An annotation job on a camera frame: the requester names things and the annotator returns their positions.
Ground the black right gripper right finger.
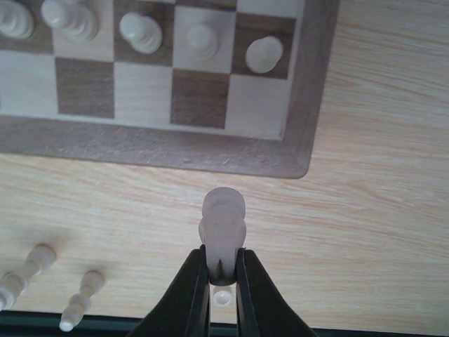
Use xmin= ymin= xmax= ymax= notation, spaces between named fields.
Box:
xmin=236 ymin=249 xmax=316 ymax=337

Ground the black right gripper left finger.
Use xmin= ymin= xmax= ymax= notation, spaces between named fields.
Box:
xmin=128 ymin=245 xmax=210 ymax=337

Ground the light tall piece front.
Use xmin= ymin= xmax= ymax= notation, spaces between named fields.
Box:
xmin=1 ymin=244 xmax=56 ymax=311

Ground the light pawn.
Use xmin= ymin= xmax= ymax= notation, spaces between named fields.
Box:
xmin=186 ymin=24 xmax=219 ymax=60
xmin=245 ymin=36 xmax=283 ymax=74
xmin=1 ymin=1 xmax=34 ymax=40
xmin=41 ymin=0 xmax=99 ymax=41
xmin=119 ymin=13 xmax=163 ymax=54

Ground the wooden chess board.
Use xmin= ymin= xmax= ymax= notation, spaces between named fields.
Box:
xmin=1 ymin=1 xmax=340 ymax=178

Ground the black front mounting rail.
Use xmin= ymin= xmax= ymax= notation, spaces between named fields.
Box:
xmin=0 ymin=309 xmax=337 ymax=337

